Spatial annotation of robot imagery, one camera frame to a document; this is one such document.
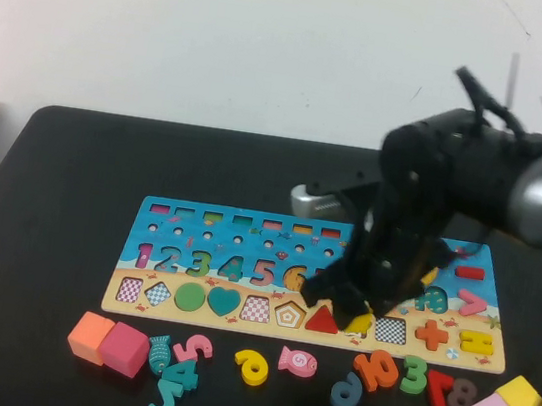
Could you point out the yellow equals sign piece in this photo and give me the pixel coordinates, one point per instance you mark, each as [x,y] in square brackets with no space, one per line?
[465,341]

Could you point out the dark purple number eight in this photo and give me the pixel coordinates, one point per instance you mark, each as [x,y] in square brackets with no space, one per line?
[460,398]

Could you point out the yellow number six piece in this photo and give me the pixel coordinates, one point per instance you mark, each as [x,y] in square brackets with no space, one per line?
[259,376]

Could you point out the green number three piece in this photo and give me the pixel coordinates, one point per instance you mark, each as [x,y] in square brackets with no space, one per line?
[421,381]

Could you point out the teal wooden fish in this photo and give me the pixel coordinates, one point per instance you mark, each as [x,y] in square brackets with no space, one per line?
[159,354]

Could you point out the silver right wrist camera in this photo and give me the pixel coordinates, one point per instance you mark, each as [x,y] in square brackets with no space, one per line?
[309,202]

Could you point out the blue wooden number puzzle board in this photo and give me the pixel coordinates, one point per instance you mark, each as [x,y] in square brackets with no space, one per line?
[244,250]

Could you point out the slate blue number nine piece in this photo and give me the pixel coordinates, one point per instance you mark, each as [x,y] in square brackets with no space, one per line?
[337,400]

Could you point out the teal hook-shaped number piece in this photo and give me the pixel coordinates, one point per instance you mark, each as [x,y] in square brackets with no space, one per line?
[170,396]

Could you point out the yellow pentagon piece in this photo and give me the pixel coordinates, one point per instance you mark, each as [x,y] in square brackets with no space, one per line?
[359,323]

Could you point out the orange foam cube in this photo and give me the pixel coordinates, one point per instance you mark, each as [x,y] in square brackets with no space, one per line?
[88,334]

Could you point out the orange plus sign piece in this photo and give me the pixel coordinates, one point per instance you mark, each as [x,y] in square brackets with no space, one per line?
[431,335]

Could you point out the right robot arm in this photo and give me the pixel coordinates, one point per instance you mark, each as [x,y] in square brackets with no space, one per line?
[486,178]

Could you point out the yellow rubber duck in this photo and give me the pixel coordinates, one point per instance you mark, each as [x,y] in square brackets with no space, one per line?
[430,276]

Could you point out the teal number four piece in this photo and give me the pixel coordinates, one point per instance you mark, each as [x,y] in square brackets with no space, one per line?
[188,378]

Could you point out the red number seven piece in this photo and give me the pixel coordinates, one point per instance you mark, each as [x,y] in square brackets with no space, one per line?
[438,394]

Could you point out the pink greater-than sign piece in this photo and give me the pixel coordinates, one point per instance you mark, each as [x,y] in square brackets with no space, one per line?
[478,305]

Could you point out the orange number ten piece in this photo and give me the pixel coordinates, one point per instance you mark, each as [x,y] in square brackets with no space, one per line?
[365,365]

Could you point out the red triangle piece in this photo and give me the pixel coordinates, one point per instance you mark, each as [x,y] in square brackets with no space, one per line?
[322,323]

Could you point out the pink wooden fish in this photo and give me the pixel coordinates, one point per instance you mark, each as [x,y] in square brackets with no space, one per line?
[298,361]

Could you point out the magenta foam cube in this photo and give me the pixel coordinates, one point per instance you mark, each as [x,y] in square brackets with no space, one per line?
[123,349]

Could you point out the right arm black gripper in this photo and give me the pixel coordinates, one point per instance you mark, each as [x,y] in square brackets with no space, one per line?
[393,265]

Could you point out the red minus sign piece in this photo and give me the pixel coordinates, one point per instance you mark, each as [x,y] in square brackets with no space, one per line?
[470,272]

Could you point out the green circle piece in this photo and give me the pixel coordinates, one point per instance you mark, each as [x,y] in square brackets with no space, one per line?
[191,297]

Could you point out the pink number five piece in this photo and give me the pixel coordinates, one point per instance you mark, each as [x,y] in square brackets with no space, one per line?
[184,351]

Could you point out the teal heart piece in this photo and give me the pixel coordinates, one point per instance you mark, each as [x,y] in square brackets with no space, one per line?
[224,301]

